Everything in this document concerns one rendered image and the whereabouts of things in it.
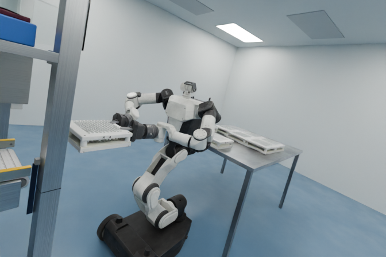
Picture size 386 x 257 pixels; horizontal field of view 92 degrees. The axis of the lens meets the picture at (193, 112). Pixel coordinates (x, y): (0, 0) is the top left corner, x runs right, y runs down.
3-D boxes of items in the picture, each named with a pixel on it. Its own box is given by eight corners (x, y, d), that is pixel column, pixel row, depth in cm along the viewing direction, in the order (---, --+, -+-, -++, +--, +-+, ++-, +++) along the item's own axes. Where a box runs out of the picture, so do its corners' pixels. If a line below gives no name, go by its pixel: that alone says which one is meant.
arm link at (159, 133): (151, 143, 109) (166, 143, 117) (154, 126, 108) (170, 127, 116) (141, 137, 117) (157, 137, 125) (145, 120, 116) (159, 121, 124)
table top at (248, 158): (233, 127, 324) (234, 125, 324) (302, 152, 251) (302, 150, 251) (165, 127, 214) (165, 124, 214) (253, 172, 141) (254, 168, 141)
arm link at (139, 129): (137, 123, 99) (156, 123, 108) (129, 117, 106) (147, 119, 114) (132, 145, 101) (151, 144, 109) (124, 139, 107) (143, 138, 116)
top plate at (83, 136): (81, 141, 78) (82, 136, 78) (61, 124, 92) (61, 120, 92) (132, 136, 97) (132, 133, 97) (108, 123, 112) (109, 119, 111)
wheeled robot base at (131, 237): (159, 209, 198) (166, 180, 194) (198, 241, 168) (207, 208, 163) (99, 240, 147) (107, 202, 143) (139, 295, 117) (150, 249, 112)
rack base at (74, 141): (80, 152, 79) (80, 147, 78) (59, 133, 93) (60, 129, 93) (130, 145, 98) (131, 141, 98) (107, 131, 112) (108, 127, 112)
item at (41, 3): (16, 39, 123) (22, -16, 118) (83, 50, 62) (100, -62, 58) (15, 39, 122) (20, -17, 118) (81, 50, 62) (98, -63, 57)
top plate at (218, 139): (219, 144, 164) (219, 142, 164) (199, 135, 181) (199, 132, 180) (233, 142, 182) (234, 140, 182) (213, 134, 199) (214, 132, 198)
